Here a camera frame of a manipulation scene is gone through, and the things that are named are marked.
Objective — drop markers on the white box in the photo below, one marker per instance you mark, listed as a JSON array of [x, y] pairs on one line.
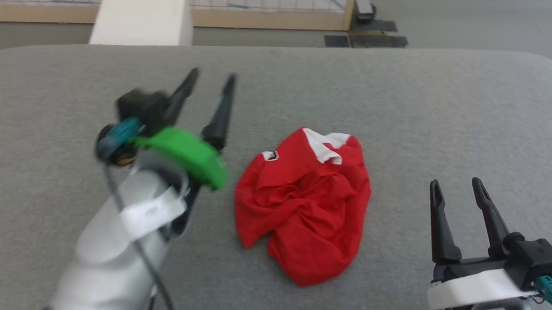
[[141, 16]]

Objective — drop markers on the red garment with white collar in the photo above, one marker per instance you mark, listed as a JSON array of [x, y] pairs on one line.
[[311, 208]]

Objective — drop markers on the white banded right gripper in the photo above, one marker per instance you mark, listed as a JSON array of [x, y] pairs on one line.
[[474, 287]]

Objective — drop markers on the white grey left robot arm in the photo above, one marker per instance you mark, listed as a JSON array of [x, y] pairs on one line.
[[107, 260]]

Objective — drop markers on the wide black floor mat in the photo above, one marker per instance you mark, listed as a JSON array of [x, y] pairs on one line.
[[378, 40]]

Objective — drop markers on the short black floor mat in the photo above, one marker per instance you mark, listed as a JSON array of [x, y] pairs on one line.
[[373, 25]]

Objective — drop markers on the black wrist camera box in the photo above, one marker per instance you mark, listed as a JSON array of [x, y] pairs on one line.
[[539, 263], [141, 108]]

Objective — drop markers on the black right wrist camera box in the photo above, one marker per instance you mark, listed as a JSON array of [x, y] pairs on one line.
[[539, 263]]

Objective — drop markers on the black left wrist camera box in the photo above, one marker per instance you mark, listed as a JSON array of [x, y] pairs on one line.
[[141, 108]]

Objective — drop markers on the wooden framed net fence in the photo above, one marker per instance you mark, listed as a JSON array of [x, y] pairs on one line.
[[269, 4]]

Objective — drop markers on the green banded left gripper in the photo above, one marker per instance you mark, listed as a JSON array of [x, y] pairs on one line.
[[189, 152]]

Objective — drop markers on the small black floor mat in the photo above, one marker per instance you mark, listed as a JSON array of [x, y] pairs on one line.
[[337, 41]]

